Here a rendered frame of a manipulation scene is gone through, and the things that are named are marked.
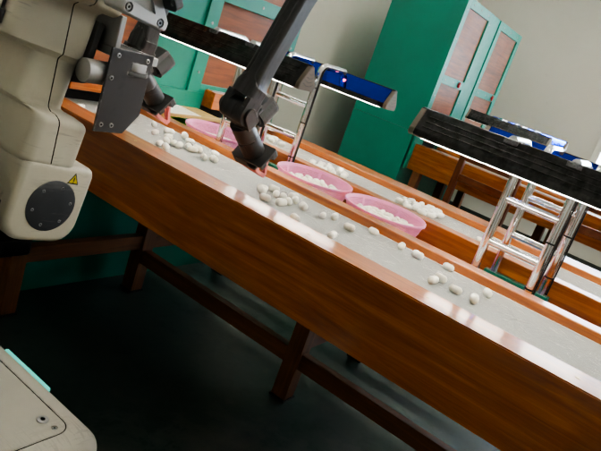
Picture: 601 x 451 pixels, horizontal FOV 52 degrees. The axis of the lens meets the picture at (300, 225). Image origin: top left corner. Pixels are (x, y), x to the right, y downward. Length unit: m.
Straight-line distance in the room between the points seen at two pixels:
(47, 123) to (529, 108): 5.84
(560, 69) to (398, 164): 2.62
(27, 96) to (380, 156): 3.59
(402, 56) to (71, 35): 3.56
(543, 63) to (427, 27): 2.37
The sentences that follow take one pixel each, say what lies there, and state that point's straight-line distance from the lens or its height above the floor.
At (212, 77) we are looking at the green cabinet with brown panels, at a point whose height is 0.91.
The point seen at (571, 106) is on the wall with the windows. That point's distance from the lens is 6.61.
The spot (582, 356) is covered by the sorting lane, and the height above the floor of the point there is 0.74.
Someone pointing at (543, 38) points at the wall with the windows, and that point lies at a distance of 6.77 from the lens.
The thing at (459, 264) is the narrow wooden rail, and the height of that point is 0.76.
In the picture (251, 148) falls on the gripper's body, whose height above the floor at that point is 0.89.
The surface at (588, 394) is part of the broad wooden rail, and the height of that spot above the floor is 0.76.
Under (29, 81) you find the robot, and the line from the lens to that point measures 1.22.
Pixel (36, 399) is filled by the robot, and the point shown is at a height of 0.28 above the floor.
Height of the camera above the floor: 1.16
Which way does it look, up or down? 16 degrees down
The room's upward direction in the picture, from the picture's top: 19 degrees clockwise
